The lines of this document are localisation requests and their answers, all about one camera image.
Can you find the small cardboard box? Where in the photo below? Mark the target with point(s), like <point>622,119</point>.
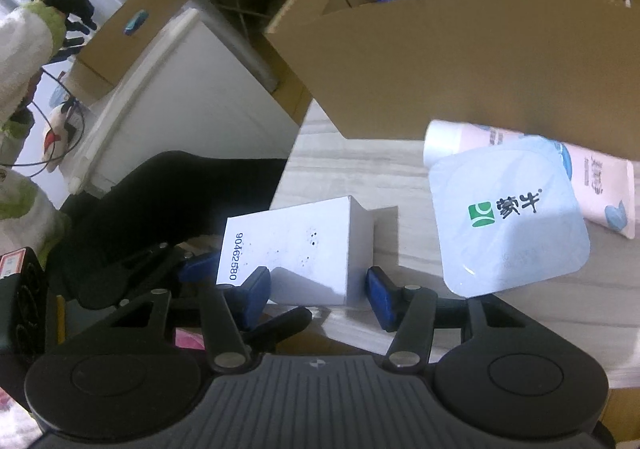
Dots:
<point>110,54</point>

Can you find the white cabinet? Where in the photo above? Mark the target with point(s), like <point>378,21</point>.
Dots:
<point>200,99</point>

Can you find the pink white packet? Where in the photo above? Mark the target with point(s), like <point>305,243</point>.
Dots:
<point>605,184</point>

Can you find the pink patterned cloth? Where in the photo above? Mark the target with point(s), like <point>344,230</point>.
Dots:
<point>187,340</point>

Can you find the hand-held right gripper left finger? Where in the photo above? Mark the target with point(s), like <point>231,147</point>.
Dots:
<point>255,296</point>

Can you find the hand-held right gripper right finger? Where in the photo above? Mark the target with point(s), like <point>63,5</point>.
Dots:
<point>381,299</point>

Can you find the white yogurt cup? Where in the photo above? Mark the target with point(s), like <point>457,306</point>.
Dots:
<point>505,219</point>

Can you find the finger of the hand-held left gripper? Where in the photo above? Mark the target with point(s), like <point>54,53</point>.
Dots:
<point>290,320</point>
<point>200,266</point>

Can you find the white and red object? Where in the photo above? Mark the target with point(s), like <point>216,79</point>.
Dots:
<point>57,134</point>

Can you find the white rectangular box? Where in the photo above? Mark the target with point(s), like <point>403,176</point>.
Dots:
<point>300,249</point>

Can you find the person's left forearm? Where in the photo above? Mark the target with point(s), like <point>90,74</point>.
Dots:
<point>30,214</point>

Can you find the large cardboard box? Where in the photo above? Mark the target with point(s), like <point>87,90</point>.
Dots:
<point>450,64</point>

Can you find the blue sticker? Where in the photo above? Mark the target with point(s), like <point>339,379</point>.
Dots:
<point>136,22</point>

